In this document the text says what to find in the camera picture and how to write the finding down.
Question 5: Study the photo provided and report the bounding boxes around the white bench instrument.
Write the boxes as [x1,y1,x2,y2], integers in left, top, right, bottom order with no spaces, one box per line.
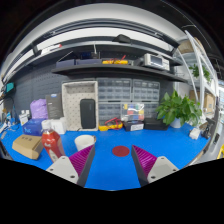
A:
[143,53,171,72]

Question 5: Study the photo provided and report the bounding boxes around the white perforated tray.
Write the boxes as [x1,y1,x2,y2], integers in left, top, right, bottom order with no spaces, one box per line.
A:
[61,80,99,132]

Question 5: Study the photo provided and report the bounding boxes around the brown cardboard box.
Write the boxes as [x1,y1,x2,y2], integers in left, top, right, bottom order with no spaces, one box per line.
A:
[11,134,44,161]

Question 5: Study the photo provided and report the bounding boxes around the potted green plant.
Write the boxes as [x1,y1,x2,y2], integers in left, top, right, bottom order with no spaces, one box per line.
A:
[155,90,203,129]

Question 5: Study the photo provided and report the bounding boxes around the black rounded case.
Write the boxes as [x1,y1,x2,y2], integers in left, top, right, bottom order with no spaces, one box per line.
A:
[112,33,132,44]

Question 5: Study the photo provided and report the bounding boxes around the clear organizer box coloured parts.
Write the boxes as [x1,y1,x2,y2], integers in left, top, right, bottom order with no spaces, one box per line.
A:
[120,102,146,123]

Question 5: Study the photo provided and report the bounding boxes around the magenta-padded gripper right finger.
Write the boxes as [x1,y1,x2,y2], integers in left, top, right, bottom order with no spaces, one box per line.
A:
[130,144,180,187]

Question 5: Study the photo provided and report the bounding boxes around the yellow multimeter red leads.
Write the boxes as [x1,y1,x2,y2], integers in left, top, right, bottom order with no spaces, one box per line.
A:
[98,117,124,132]

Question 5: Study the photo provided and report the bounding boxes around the yellow tool red handles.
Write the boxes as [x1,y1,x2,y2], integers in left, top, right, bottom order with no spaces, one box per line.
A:
[102,58,129,66]

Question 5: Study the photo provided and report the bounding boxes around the teal device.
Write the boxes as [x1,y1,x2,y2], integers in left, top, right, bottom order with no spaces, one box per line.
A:
[4,82,16,94]

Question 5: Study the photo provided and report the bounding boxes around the white shelf unit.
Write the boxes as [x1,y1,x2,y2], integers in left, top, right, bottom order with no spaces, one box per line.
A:
[173,30,221,113]

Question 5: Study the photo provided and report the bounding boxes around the black rectangular speaker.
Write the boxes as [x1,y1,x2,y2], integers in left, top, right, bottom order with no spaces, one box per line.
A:
[79,98,97,130]

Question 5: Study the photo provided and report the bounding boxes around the small white boxes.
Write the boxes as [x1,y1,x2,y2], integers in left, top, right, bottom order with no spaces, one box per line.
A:
[18,109,31,126]

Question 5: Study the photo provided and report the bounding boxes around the blue cardboard box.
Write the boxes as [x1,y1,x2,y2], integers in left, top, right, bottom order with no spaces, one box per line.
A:
[22,118,46,137]

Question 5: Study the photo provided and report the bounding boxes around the purple plastic bag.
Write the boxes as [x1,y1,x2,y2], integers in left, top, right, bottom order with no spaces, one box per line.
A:
[29,98,49,120]

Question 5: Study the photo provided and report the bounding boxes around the white cup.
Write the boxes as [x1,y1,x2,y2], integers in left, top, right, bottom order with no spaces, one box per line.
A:
[74,134,97,152]

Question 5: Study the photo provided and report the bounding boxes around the white cardboard box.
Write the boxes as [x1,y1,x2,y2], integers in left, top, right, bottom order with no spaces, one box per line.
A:
[49,117,68,135]

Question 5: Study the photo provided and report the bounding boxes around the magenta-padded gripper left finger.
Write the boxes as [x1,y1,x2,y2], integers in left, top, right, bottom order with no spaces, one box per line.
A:
[45,143,96,188]

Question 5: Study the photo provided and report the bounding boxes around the small white adapter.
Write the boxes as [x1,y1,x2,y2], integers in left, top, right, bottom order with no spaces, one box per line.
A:
[188,127,202,140]

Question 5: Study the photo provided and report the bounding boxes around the flat round red coaster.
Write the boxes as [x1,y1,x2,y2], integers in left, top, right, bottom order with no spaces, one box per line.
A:
[111,145,131,158]

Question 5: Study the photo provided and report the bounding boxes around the black zip case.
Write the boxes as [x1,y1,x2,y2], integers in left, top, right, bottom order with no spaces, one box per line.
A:
[143,118,170,131]

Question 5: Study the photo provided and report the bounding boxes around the black wall shelf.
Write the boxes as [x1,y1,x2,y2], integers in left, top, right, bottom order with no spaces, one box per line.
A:
[51,63,188,83]

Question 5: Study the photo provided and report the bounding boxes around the grey small-parts drawer cabinet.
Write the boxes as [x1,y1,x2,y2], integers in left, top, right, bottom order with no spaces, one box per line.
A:
[143,101,160,120]
[96,77,133,103]
[132,79,161,102]
[97,101,124,126]

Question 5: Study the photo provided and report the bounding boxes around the red drink bottle white cap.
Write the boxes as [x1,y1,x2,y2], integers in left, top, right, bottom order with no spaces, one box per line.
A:
[40,119,67,164]

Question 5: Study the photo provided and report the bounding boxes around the dark grey flat box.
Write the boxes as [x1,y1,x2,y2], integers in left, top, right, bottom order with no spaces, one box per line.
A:
[45,92,64,120]

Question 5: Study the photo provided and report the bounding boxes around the black box white label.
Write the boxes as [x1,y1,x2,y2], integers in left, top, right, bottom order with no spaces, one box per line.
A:
[123,120,145,132]

